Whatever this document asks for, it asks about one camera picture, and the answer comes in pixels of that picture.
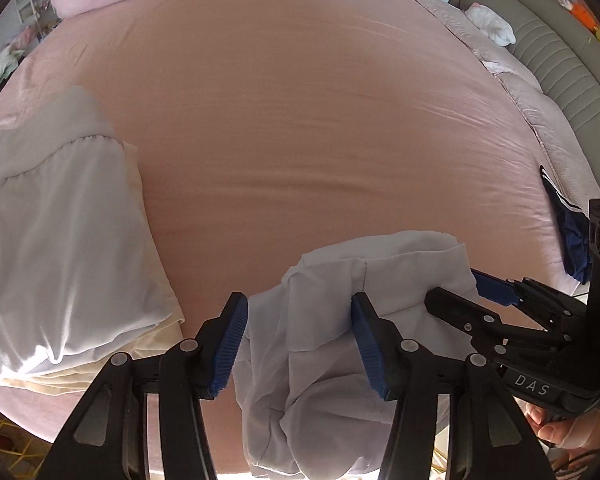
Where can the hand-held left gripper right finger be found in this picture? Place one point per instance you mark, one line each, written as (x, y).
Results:
(370, 352)

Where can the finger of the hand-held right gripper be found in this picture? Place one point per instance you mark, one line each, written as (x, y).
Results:
(495, 290)
(460, 312)

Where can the crumpled clothes pile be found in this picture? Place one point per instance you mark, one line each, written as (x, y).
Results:
(2, 72)

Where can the white plush toy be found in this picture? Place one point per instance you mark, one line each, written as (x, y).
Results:
(490, 25)

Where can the navy garment with white stripes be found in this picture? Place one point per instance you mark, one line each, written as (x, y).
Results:
(572, 240)

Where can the small orange plush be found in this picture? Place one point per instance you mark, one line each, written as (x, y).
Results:
(582, 12)

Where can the cream folded cloth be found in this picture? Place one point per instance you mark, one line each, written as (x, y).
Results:
(140, 350)

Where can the grey padded headboard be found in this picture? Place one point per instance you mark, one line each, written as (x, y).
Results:
(555, 50)

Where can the white shirt with navy trim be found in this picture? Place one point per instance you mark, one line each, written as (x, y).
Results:
(330, 285)

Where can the white toy rack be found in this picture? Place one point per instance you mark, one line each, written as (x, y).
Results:
(30, 5)

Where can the pink sheet bed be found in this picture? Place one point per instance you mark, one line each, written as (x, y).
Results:
(305, 135)

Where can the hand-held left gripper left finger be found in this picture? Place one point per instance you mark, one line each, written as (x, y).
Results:
(227, 352)

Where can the person's right hand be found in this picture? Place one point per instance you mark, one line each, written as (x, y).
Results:
(575, 430)

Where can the white folded garment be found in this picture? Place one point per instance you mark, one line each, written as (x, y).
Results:
(55, 235)

